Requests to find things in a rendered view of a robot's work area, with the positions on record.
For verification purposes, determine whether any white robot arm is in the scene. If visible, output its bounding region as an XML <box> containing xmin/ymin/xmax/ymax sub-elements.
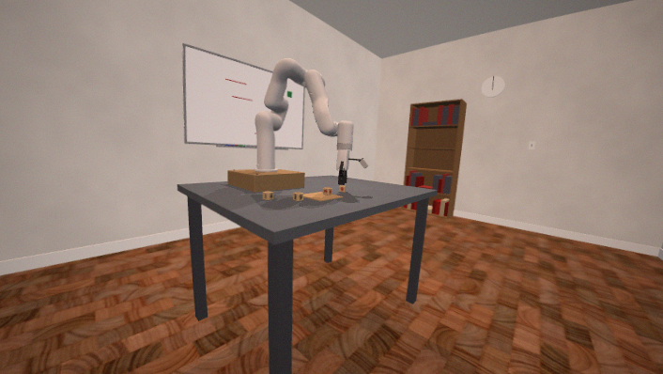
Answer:
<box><xmin>254</xmin><ymin>58</ymin><xmax>353</xmax><ymax>172</ymax></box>

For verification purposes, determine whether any orange flat mat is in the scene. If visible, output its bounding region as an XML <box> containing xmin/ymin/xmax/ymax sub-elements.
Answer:
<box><xmin>303</xmin><ymin>192</ymin><xmax>342</xmax><ymax>201</ymax></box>

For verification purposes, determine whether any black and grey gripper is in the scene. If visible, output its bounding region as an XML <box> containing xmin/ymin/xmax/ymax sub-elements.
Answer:
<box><xmin>336</xmin><ymin>149</ymin><xmax>352</xmax><ymax>185</ymax></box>

